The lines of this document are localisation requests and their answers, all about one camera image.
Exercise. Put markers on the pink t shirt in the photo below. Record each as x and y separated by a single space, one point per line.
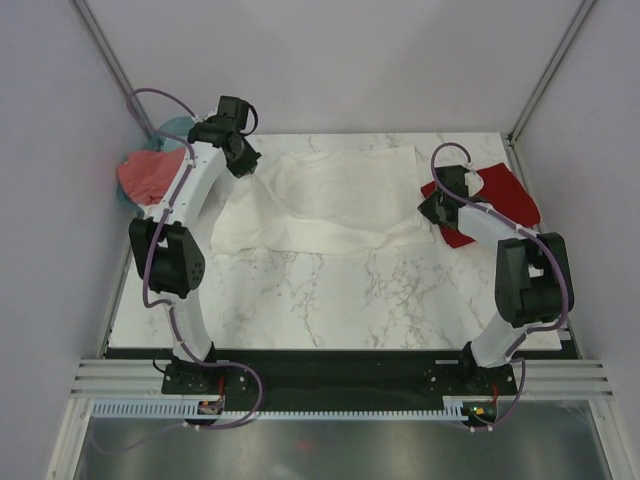
146 176

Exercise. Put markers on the teal plastic basket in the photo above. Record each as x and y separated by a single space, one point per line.
177 126

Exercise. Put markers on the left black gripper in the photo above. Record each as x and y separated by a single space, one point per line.
249 165

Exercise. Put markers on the aluminium frame post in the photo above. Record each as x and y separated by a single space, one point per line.
552 67
98 37

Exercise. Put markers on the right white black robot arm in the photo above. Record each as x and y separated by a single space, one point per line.
533 289

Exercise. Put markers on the right aluminium frame post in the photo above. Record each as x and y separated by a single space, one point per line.
552 67

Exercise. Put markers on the aluminium extrusion crossbar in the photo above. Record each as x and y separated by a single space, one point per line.
544 380

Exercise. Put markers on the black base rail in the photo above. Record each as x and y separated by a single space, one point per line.
340 378

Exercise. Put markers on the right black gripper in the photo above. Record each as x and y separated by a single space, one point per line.
427 210

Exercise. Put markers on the left aluminium frame post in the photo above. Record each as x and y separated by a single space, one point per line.
98 37

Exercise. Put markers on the folded red t shirt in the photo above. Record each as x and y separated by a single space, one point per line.
503 190

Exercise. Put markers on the white t shirt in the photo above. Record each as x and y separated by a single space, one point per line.
337 203

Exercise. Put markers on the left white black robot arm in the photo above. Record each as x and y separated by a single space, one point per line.
168 259

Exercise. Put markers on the white slotted cable duct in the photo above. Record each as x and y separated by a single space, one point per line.
193 409

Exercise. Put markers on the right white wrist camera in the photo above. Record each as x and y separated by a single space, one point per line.
474 183

